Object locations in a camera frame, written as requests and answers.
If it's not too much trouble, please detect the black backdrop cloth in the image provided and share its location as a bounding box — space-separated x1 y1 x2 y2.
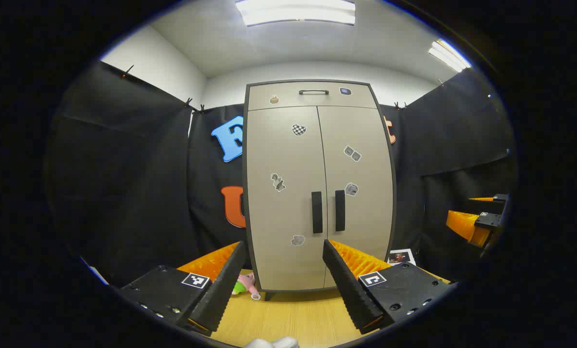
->
44 60 517 288

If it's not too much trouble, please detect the grey double-door shoe cabinet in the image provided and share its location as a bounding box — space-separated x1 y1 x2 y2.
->
242 79 398 301

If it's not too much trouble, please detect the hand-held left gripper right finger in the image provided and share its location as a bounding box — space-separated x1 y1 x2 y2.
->
322 238 456 335

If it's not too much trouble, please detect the pink and green toy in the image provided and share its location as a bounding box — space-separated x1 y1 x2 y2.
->
231 272 262 301

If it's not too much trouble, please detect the grey cabinet door dice sticker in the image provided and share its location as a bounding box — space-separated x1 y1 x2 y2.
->
317 105 396 290

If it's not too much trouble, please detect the small white picture box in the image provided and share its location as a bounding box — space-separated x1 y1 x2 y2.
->
387 248 417 266

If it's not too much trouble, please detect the narrow ceiling light panel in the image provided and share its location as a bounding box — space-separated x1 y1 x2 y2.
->
429 39 473 73

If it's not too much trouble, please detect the large ceiling light panel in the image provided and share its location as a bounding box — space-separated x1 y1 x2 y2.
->
235 0 356 27

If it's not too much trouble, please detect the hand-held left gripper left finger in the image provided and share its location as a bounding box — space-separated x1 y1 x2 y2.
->
119 240 248 337

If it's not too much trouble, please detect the grey cabinet door checkered sticker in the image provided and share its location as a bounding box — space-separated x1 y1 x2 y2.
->
246 106 326 291

